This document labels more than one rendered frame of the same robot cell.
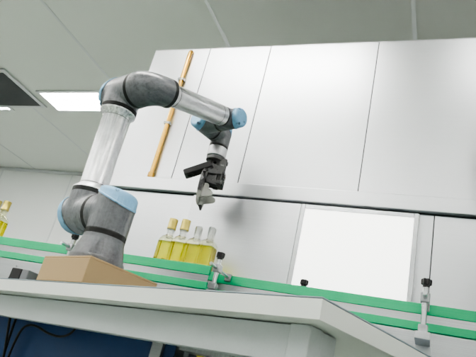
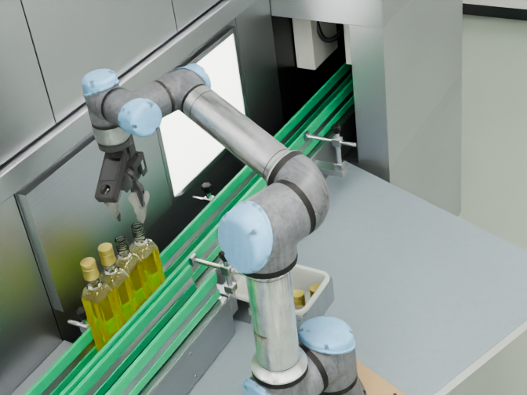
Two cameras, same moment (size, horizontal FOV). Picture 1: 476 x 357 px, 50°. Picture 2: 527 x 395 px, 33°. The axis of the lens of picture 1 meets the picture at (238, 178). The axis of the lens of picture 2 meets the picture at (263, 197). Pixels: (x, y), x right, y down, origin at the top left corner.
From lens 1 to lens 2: 278 cm
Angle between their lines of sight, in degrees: 95
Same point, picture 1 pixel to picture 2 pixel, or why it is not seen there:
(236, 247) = not seen: hidden behind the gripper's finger
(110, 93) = (290, 251)
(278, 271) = (160, 193)
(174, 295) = (499, 345)
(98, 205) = (349, 364)
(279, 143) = (75, 16)
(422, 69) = not seen: outside the picture
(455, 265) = (256, 57)
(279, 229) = (142, 146)
